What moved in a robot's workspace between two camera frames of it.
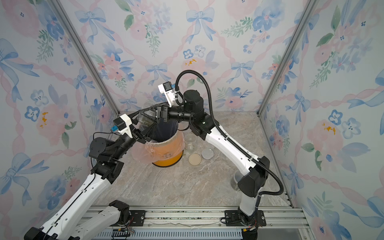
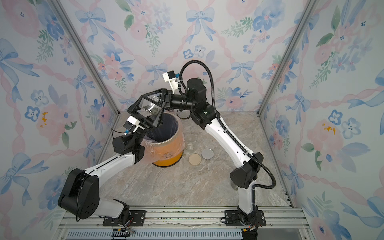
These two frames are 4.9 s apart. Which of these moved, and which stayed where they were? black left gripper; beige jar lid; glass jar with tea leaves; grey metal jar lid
Moved: black left gripper
Stayed: grey metal jar lid; glass jar with tea leaves; beige jar lid
